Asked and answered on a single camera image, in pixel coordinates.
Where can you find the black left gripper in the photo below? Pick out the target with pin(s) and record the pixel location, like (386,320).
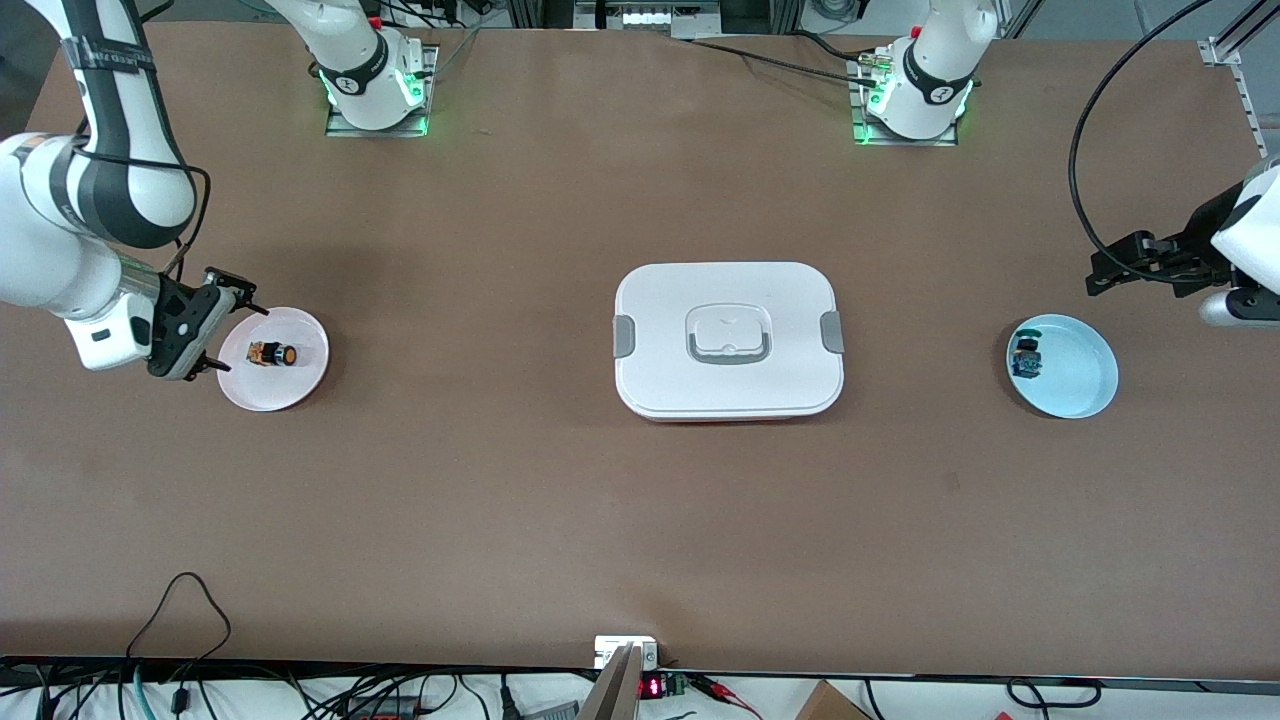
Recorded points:
(1196,238)

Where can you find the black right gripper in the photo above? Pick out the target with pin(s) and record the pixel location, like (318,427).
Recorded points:
(172,297)

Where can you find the orange push button switch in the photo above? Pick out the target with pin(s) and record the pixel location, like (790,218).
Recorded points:
(285,355)

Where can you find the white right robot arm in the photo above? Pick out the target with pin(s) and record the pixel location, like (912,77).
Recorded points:
(40,270)

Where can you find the pink round plate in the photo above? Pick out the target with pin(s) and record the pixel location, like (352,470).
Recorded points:
(290,390)

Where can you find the light blue round plate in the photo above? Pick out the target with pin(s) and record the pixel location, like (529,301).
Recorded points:
(1075,385)

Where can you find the white lunch box grey latches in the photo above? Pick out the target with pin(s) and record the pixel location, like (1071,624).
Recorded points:
(728,300)

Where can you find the small white device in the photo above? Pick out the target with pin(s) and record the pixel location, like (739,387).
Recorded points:
(610,648)

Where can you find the white power strip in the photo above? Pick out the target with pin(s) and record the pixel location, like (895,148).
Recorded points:
(650,18)

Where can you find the wooden strip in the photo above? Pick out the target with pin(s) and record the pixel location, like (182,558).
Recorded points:
(612,695)

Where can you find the brown cardboard box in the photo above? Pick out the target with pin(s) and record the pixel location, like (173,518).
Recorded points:
(830,705)

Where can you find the red LED display module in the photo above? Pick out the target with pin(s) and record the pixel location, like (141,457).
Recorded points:
(652,687)

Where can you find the red clip leads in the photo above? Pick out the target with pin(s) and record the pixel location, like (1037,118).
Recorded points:
(715,686)

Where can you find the green push button switch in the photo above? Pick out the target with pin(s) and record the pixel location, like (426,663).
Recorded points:
(1025,360)

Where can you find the aluminium frame rail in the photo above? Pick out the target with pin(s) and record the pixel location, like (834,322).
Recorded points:
(1258,110)

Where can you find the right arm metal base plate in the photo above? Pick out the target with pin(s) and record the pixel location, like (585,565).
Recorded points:
(375,132)

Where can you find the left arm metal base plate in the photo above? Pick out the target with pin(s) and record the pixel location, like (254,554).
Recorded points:
(905,142)

